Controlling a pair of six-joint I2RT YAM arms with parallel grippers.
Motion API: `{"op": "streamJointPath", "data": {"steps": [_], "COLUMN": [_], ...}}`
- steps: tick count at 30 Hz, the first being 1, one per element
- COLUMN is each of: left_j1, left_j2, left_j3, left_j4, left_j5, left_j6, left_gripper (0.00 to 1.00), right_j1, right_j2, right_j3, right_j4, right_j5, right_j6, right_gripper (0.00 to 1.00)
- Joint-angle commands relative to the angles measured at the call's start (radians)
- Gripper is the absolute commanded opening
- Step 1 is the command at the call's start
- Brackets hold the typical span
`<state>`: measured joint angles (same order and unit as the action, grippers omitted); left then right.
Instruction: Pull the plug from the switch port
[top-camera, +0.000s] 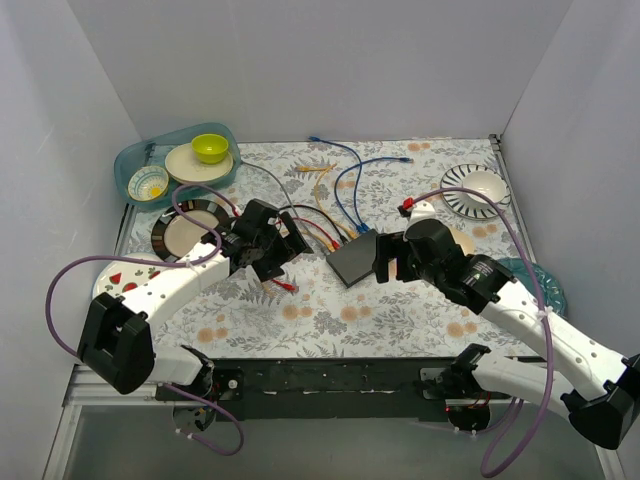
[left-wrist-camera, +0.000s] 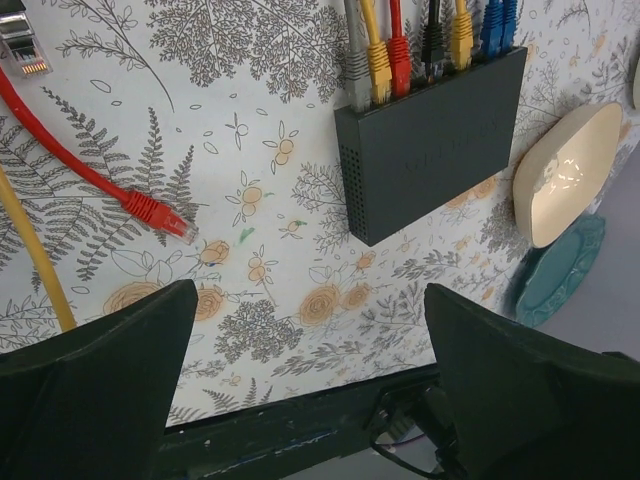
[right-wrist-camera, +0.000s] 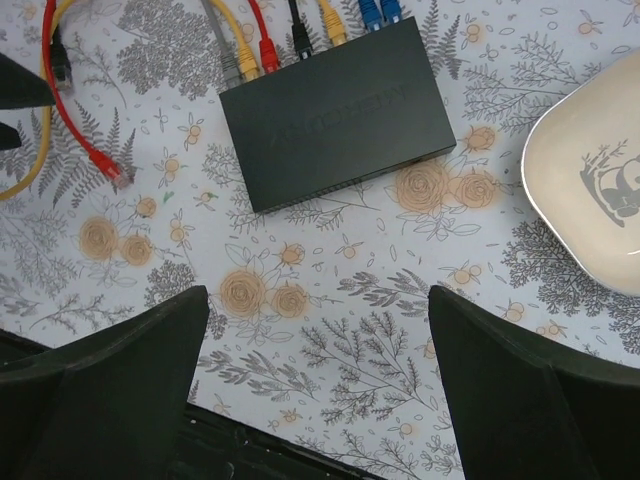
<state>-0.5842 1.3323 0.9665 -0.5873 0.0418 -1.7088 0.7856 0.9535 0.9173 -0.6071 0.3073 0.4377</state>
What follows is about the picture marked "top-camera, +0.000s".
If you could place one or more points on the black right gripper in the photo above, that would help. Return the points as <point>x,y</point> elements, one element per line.
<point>400,257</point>

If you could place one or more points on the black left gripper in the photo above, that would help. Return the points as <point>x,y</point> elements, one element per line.
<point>279,240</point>

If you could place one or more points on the black network switch box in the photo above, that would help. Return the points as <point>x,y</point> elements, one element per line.
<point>353,262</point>

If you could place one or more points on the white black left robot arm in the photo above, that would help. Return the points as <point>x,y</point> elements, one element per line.
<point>117,341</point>

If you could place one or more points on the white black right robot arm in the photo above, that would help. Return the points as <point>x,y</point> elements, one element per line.
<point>593,387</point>

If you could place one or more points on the blue striped white plate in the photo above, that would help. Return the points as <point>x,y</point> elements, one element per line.
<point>459,201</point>

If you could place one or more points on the floral patterned table mat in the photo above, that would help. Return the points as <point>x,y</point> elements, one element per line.
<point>308,312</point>

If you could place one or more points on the black rimmed cream plate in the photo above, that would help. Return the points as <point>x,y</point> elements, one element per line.
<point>173,236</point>

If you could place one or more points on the white bowl on striped plate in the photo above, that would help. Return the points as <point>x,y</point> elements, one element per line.
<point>485,185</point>

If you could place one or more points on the teal plastic tray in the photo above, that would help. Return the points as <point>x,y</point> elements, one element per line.
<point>154,151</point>

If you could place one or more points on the lime green bowl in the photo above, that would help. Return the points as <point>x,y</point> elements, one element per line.
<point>210,148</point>

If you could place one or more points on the cream plate in tray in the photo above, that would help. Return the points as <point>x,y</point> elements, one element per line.
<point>183,165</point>

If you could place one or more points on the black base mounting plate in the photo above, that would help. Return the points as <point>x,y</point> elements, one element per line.
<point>328,388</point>

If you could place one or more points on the white blue patterned bowl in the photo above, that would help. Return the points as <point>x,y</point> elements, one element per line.
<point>148,183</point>

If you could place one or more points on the watermelon print white plate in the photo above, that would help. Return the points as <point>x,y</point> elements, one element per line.
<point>120,277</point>

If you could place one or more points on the teal scalloped plate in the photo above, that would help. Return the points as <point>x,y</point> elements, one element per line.
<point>553,293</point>

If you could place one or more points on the aluminium frame rail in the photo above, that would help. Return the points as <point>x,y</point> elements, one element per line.
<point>86,388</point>

